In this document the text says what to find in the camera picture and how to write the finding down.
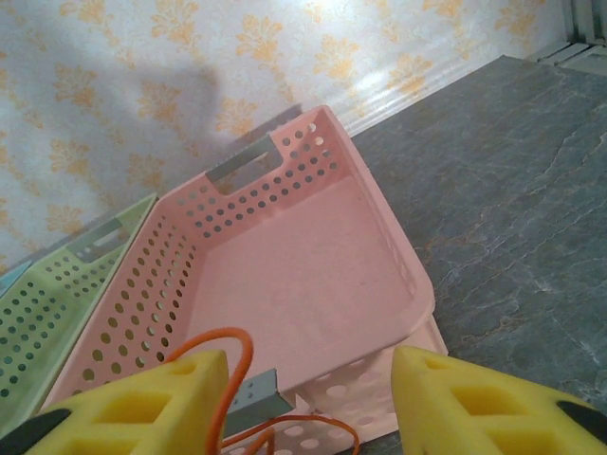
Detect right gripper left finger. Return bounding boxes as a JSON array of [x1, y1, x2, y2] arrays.
[[0, 349, 230, 455]]

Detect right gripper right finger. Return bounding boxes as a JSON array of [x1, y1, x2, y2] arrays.
[[394, 345, 607, 455]]

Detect orange cable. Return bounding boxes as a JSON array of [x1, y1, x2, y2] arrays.
[[163, 326, 361, 455]]

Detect green plastic basket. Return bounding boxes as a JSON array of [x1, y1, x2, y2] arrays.
[[0, 191, 160, 413]]

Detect blue plastic basket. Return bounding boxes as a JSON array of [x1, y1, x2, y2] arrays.
[[0, 263, 32, 300]]

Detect pink plastic basket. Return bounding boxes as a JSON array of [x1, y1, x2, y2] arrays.
[[40, 104, 450, 455]]

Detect aluminium frame post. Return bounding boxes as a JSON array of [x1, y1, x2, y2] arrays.
[[559, 0, 607, 46]]

